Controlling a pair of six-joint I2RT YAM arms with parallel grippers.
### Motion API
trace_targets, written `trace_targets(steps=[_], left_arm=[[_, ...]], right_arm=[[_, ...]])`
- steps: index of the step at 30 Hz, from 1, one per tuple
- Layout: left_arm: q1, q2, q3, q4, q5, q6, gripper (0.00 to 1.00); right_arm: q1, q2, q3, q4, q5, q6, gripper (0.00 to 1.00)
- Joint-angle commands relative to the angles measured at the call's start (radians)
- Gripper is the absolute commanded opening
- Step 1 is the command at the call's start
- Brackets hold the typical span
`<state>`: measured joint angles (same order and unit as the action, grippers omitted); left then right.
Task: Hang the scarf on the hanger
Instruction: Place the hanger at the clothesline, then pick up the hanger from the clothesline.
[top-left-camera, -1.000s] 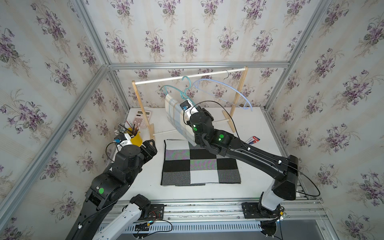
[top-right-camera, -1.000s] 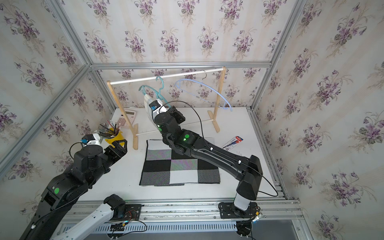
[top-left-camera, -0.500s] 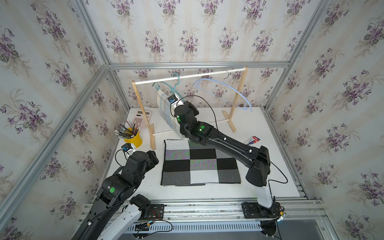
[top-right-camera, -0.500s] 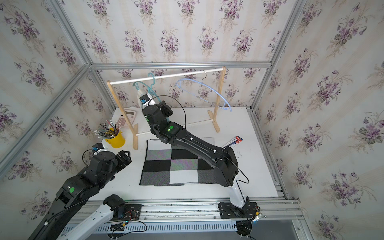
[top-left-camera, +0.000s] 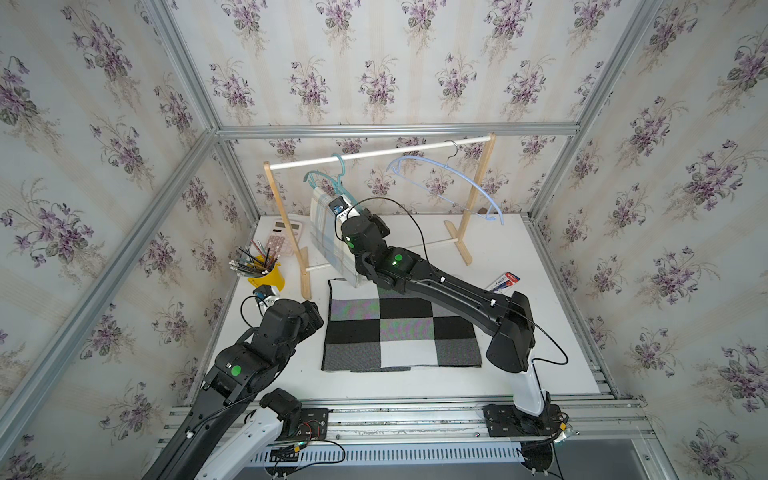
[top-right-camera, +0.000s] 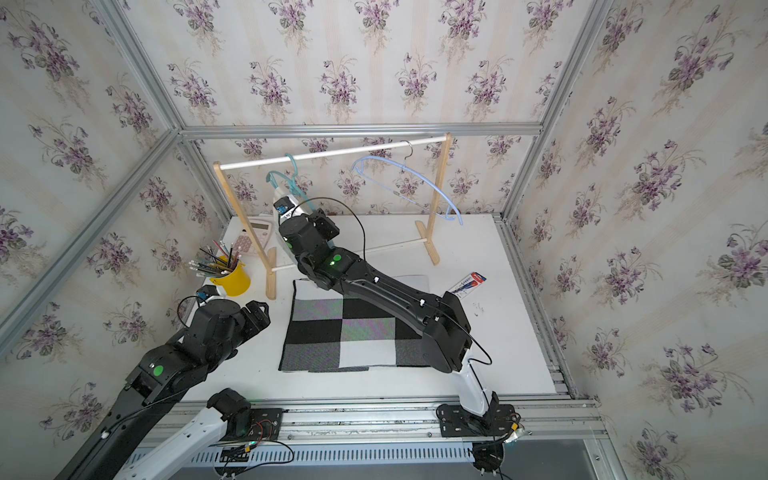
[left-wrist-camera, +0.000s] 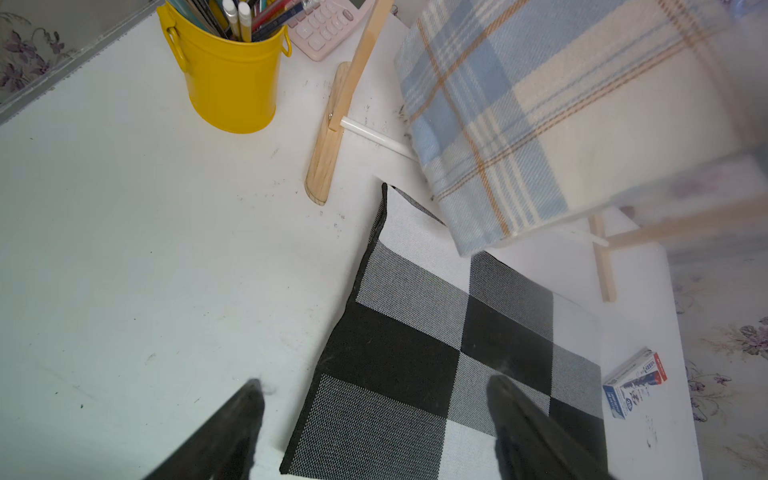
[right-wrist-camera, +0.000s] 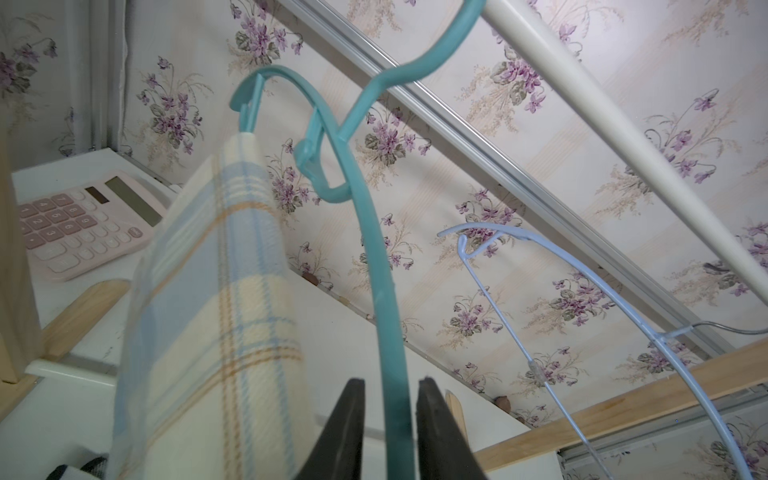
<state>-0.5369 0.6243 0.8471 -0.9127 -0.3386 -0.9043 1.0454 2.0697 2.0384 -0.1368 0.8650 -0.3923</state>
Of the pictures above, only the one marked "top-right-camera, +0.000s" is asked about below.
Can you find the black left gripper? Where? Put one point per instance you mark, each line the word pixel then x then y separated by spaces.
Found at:
pixel 263 320

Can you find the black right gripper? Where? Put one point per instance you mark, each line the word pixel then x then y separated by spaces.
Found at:
pixel 319 221

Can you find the teal plastic hanger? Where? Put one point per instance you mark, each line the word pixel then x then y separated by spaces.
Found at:
pixel 290 181

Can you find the grey black checkered scarf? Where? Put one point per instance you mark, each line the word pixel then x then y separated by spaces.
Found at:
pixel 330 333

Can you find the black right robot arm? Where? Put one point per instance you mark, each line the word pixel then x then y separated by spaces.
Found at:
pixel 445 331

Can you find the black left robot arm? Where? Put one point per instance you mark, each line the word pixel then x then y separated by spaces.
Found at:
pixel 161 379

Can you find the yellow pen cup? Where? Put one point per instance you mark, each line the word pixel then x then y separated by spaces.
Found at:
pixel 222 265

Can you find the red white blister package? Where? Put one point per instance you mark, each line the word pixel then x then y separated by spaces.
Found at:
pixel 467 284

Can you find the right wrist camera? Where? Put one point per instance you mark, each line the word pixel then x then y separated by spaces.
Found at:
pixel 284 205

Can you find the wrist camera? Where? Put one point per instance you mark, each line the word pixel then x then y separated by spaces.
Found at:
pixel 206 293
pixel 284 205

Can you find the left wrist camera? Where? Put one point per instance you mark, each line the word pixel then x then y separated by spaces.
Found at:
pixel 206 293

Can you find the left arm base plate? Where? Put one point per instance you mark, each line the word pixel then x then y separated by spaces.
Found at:
pixel 244 421

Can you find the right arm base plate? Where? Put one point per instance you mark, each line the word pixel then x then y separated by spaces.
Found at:
pixel 499 421

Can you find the aluminium mounting rail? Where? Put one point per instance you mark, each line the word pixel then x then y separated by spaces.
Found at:
pixel 415 420

